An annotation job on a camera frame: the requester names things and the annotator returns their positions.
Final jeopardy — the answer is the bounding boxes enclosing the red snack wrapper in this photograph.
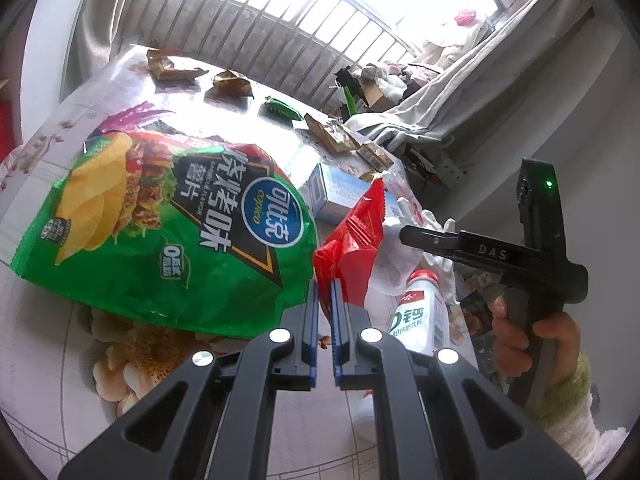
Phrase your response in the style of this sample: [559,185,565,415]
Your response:
[312,178,385,318]

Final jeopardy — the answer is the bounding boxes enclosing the green potato chip bag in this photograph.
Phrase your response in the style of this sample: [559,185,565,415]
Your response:
[1,130,317,339]

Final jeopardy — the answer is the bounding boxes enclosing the right hand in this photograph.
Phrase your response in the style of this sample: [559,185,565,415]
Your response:
[490,297,580,389]

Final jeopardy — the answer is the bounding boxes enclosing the white milk bottle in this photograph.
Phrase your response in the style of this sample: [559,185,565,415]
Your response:
[354,268,452,443]

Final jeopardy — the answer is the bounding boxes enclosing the white crumpled tissue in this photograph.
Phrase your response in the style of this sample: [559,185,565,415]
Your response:
[369,197,457,304]

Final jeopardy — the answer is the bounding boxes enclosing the light blue carton box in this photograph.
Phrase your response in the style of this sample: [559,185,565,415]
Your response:
[299,164,370,226]

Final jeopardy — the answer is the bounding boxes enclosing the grey curtain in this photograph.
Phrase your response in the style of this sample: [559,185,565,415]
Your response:
[346,0,592,153]

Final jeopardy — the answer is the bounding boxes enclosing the small tan box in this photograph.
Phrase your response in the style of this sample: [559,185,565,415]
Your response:
[356,141,394,172]

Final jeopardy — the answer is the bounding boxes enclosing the floral tablecloth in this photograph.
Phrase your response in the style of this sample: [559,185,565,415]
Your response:
[1,47,378,479]

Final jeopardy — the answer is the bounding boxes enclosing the tan snack wrapper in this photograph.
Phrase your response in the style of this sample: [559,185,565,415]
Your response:
[304,114,360,154]

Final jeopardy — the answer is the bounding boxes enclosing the small green wrapper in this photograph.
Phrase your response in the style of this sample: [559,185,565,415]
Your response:
[265,96,304,122]

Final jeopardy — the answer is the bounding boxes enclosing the gold crumpled wrapper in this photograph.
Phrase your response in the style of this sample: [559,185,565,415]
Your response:
[213,70,254,98]

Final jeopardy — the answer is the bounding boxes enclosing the brown crumpled wrapper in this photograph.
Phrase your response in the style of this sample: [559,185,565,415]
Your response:
[146,49,208,81]

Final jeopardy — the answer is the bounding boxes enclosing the metal window railing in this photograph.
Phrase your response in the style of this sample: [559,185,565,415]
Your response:
[114,0,416,110]

